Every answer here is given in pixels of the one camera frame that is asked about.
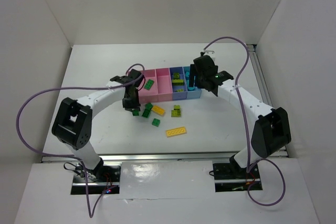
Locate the lime long lego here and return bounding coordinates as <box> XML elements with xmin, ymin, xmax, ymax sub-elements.
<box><xmin>172</xmin><ymin>79</ymin><xmax>184</xmax><ymax>86</ymax></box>

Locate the dark green long lego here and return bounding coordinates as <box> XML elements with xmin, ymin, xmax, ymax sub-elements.
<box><xmin>144</xmin><ymin>79</ymin><xmax>154</xmax><ymax>90</ymax></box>

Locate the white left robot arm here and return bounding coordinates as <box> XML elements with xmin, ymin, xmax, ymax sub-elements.
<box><xmin>51</xmin><ymin>69</ymin><xmax>144</xmax><ymax>176</ymax></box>

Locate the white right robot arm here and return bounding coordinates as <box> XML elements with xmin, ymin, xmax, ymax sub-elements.
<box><xmin>190</xmin><ymin>55</ymin><xmax>291</xmax><ymax>169</ymax></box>

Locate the small dark green lego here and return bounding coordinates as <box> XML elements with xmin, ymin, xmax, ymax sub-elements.
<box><xmin>132</xmin><ymin>110</ymin><xmax>140</xmax><ymax>116</ymax></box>

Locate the dark green square lego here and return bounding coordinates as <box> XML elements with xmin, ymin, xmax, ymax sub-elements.
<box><xmin>145</xmin><ymin>103</ymin><xmax>153</xmax><ymax>111</ymax></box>

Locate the dark green upturned lego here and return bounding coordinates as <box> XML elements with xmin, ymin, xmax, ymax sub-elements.
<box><xmin>142</xmin><ymin>109</ymin><xmax>151</xmax><ymax>118</ymax></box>

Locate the light blue bin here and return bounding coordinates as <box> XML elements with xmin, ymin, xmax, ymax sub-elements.
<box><xmin>183</xmin><ymin>66</ymin><xmax>202</xmax><ymax>99</ymax></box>

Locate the large pink bin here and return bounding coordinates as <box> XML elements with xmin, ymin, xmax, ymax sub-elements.
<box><xmin>139</xmin><ymin>69</ymin><xmax>158</xmax><ymax>104</ymax></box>

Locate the dark blue bin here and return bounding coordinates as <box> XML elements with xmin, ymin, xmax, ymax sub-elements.
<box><xmin>170</xmin><ymin>67</ymin><xmax>187</xmax><ymax>100</ymax></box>

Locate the yellow short lego brick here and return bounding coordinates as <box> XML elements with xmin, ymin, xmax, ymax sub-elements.
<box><xmin>152</xmin><ymin>105</ymin><xmax>165</xmax><ymax>116</ymax></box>

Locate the small pink bin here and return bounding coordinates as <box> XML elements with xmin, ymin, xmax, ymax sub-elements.
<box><xmin>155</xmin><ymin>68</ymin><xmax>173</xmax><ymax>102</ymax></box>

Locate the dark green lego right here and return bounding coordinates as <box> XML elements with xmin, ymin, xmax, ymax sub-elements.
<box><xmin>152</xmin><ymin>118</ymin><xmax>161</xmax><ymax>127</ymax></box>

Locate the lime stacked lego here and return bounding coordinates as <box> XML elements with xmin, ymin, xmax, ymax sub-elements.
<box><xmin>171</xmin><ymin>105</ymin><xmax>182</xmax><ymax>118</ymax></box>

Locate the yellow long lego plate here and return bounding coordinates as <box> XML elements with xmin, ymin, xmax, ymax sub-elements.
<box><xmin>165</xmin><ymin>127</ymin><xmax>187</xmax><ymax>137</ymax></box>

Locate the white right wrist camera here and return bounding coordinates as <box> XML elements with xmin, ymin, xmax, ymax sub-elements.
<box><xmin>200</xmin><ymin>50</ymin><xmax>216</xmax><ymax>61</ymax></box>

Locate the aluminium right rail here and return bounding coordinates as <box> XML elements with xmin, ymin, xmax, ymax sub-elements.
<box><xmin>247</xmin><ymin>44</ymin><xmax>273</xmax><ymax>106</ymax></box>

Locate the aluminium rail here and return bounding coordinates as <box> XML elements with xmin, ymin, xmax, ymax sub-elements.
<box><xmin>247</xmin><ymin>44</ymin><xmax>273</xmax><ymax>106</ymax></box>
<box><xmin>41</xmin><ymin>151</ymin><xmax>242</xmax><ymax>163</ymax></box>

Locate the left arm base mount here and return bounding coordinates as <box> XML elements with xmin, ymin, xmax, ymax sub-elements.
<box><xmin>63</xmin><ymin>162</ymin><xmax>121</xmax><ymax>195</ymax></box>

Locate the aluminium front rail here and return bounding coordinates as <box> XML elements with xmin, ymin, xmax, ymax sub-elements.
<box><xmin>41</xmin><ymin>151</ymin><xmax>242</xmax><ymax>163</ymax></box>

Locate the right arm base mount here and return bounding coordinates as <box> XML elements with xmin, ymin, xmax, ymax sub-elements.
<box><xmin>208</xmin><ymin>157</ymin><xmax>263</xmax><ymax>193</ymax></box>

